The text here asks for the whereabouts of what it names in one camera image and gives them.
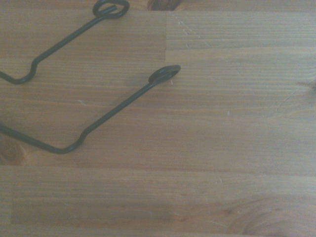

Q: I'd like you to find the black wire plate stand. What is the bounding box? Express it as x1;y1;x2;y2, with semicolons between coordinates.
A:
0;0;182;156

